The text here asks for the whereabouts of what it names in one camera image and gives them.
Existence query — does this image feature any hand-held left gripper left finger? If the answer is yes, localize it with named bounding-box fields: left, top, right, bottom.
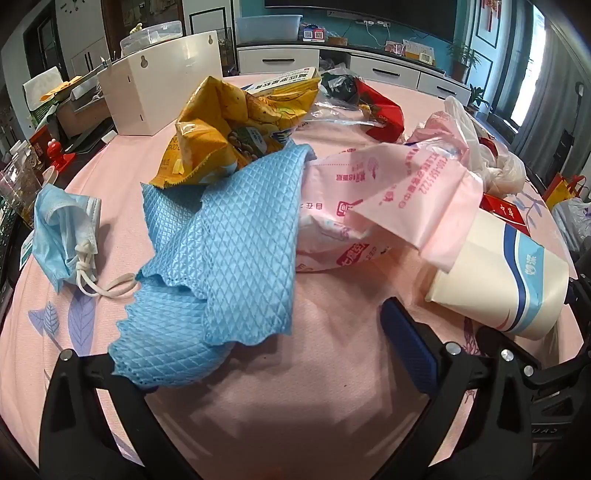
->
left=39, top=348, right=199, bottom=480

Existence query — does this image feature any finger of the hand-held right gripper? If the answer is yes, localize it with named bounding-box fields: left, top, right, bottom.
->
left=477, top=327, right=578, bottom=402
left=564, top=277, right=591, bottom=324

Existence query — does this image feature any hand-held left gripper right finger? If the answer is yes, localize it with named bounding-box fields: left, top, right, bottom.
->
left=381, top=298, right=541, bottom=480

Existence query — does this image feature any white blue-striped paper cup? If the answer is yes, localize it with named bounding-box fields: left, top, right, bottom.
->
left=424, top=210, right=570, bottom=341

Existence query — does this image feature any red cigarette box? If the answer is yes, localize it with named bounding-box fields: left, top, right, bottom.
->
left=479, top=193, right=532, bottom=237

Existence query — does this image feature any blue waffle cleaning cloth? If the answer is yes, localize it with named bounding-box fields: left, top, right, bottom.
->
left=108, top=141, right=317, bottom=388

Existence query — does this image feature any red snack packet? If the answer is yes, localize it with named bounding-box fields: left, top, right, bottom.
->
left=355, top=80, right=406, bottom=144

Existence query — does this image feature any yellow snack bag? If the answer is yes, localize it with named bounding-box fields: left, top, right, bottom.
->
left=152, top=75, right=321, bottom=190

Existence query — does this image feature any orange shopping bag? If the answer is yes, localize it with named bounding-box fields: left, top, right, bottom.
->
left=542, top=173, right=591, bottom=210

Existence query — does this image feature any black upright vacuum cleaner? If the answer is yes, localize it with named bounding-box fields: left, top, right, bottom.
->
left=561, top=80, right=587, bottom=160

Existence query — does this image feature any pink printed plastic bag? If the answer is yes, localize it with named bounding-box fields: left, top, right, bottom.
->
left=295, top=138, right=485, bottom=275

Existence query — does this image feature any blue face mask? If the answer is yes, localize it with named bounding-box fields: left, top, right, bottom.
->
left=21, top=184, right=139, bottom=298

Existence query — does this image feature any white plastic bag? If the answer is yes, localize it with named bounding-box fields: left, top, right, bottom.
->
left=443, top=96, right=527, bottom=195

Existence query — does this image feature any thin pale pink plastic bag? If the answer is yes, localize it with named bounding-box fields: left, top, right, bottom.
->
left=405, top=112, right=462, bottom=146

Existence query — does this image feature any small potted plant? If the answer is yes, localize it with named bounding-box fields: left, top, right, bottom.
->
left=466, top=85, right=491, bottom=116

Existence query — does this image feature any clear plastic wrapper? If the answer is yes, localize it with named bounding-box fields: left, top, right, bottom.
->
left=302, top=97, right=393, bottom=130

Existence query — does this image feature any tall potted plant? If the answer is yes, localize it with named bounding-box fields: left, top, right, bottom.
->
left=447, top=41, right=481, bottom=84

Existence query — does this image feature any red toy figurine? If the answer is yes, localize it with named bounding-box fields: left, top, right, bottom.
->
left=44, top=138, right=75, bottom=174

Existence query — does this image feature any white blue-print carton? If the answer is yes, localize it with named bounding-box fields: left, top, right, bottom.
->
left=242, top=67, right=322, bottom=97

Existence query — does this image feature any white desk calendar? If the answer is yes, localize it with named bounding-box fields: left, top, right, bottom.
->
left=406, top=41, right=437, bottom=64

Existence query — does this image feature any brown cardboard box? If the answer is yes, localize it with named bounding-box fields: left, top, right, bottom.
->
left=55, top=92, right=114, bottom=139

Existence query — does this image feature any white TV cabinet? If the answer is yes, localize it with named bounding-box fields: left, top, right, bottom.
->
left=235, top=39, right=467, bottom=95

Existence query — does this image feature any white wooden box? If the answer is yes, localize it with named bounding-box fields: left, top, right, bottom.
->
left=97, top=31, right=223, bottom=136

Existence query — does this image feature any black television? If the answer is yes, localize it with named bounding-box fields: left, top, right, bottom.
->
left=264, top=0, right=462, bottom=44

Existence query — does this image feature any grey plastic storage bin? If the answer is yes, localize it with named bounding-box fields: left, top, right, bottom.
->
left=235, top=15, right=303, bottom=44

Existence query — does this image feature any white double-door cabinet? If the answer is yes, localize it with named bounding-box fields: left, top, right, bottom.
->
left=70, top=37, right=110, bottom=77

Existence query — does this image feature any clear lidded storage box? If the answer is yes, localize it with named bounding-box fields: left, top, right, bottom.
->
left=120, top=21, right=185, bottom=52

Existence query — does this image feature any red wall hanging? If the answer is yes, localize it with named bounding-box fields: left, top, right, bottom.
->
left=480, top=0, right=502, bottom=33

